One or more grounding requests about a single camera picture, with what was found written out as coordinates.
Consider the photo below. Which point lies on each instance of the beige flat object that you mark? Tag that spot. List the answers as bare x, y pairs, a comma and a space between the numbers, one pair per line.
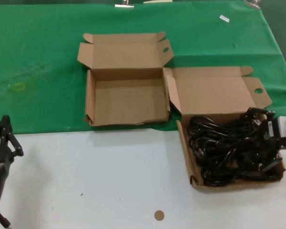
157, 1

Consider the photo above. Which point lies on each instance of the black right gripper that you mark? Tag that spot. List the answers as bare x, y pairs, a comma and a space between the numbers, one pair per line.
270, 143

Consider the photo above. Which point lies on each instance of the green table cloth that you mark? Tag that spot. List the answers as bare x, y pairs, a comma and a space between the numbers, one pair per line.
38, 47

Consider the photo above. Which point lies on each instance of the brown cardboard disc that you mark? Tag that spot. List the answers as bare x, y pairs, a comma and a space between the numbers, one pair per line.
159, 215

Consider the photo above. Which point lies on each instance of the empty open cardboard box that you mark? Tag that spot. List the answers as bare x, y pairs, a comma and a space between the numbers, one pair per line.
128, 100

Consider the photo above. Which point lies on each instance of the open brown cardboard box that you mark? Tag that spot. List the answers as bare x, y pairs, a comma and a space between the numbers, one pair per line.
209, 90

